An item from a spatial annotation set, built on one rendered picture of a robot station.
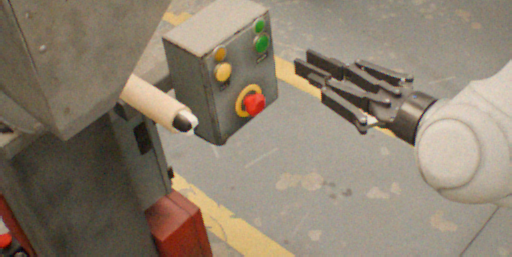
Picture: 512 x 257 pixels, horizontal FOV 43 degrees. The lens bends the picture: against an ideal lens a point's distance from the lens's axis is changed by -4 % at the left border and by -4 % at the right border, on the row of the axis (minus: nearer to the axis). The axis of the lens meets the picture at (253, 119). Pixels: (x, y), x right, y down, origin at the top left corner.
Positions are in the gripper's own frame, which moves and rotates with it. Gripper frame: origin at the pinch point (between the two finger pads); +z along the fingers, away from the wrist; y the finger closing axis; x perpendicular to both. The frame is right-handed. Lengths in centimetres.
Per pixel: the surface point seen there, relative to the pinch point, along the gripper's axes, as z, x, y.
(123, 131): 32.2, -17.9, -19.3
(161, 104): -5.8, 19.4, -32.3
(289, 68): 96, -107, 91
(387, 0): 92, -107, 156
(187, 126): -9.9, 18.6, -32.4
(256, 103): 9.4, -8.4, -5.5
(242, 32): 12.3, 4.1, -3.8
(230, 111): 12.0, -9.0, -9.1
